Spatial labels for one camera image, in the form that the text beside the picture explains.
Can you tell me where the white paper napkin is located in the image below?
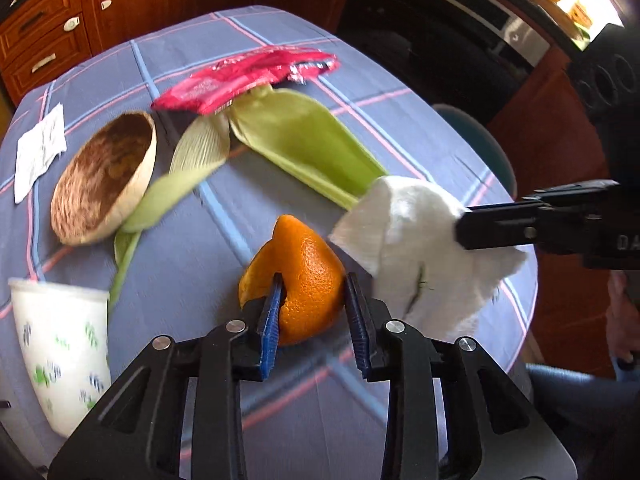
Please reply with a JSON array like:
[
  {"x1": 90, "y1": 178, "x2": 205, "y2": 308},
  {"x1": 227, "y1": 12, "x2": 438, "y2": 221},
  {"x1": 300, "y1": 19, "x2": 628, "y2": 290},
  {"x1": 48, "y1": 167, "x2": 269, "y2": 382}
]
[{"x1": 329, "y1": 176, "x2": 526, "y2": 341}]

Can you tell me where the white floral paper cup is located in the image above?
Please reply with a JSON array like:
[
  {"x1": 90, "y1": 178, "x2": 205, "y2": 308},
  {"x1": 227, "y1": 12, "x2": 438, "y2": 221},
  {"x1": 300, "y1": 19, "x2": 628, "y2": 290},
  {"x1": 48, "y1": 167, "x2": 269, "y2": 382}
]
[{"x1": 8, "y1": 278, "x2": 112, "y2": 438}]

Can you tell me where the orange peel piece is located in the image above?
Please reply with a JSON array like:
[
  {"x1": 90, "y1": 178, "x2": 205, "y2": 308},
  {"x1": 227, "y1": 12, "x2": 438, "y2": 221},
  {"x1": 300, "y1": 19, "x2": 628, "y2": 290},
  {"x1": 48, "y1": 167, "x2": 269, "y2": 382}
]
[{"x1": 238, "y1": 214, "x2": 346, "y2": 347}]

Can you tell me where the brown coconut shell bowl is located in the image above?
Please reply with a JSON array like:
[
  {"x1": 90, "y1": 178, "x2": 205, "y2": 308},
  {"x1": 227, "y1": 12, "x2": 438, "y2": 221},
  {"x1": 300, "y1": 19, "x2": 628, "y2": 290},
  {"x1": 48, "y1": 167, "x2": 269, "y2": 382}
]
[{"x1": 50, "y1": 110, "x2": 157, "y2": 246}]

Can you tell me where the red snack wrapper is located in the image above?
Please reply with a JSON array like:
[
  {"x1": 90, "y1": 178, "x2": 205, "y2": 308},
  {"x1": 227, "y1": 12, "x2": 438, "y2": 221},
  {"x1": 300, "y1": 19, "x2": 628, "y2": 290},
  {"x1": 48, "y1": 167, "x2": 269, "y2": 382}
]
[{"x1": 151, "y1": 44, "x2": 340, "y2": 115}]

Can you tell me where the green corn husk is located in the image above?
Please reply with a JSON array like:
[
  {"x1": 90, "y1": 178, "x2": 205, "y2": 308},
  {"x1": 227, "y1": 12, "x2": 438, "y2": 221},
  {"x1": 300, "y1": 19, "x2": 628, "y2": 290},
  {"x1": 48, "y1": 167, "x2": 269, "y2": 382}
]
[{"x1": 228, "y1": 86, "x2": 387, "y2": 210}]

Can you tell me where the teal trash bin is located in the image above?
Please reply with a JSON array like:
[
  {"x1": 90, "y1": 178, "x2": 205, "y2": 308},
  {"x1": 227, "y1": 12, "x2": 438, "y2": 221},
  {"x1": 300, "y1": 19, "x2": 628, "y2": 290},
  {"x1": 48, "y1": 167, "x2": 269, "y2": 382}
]
[{"x1": 433, "y1": 103, "x2": 518, "y2": 198}]

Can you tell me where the wooden kitchen cabinet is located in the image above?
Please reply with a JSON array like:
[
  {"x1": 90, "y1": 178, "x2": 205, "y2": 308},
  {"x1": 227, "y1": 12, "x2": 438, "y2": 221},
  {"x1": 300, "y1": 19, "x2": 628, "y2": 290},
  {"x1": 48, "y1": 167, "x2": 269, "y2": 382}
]
[{"x1": 0, "y1": 0, "x2": 362, "y2": 106}]

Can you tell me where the person's right hand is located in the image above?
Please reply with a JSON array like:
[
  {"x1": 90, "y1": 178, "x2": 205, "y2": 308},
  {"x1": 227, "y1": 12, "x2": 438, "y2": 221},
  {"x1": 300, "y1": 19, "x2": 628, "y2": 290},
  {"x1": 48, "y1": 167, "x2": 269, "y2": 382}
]
[{"x1": 606, "y1": 271, "x2": 639, "y2": 370}]

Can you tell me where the black built-in oven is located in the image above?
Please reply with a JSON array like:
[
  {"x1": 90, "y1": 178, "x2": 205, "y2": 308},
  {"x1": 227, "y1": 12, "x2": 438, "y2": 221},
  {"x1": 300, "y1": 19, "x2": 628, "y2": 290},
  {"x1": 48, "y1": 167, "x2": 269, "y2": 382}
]
[{"x1": 338, "y1": 0, "x2": 552, "y2": 125}]

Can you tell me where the blue checkered tablecloth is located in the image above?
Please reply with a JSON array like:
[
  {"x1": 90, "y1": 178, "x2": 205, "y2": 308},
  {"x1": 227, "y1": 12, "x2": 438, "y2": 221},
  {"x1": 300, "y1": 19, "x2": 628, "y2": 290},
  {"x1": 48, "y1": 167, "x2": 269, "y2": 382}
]
[{"x1": 1, "y1": 6, "x2": 508, "y2": 479}]

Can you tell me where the pale corn husk leaf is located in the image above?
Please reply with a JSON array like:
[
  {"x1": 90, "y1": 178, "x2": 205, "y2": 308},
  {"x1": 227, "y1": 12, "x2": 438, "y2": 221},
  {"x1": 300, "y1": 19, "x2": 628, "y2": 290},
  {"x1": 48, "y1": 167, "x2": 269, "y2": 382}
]
[{"x1": 108, "y1": 113, "x2": 231, "y2": 309}]

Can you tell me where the flat white paper piece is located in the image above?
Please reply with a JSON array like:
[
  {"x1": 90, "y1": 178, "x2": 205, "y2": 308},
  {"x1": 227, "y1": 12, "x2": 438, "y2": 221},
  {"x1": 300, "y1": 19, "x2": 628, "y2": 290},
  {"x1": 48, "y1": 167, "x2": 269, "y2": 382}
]
[{"x1": 14, "y1": 103, "x2": 67, "y2": 204}]

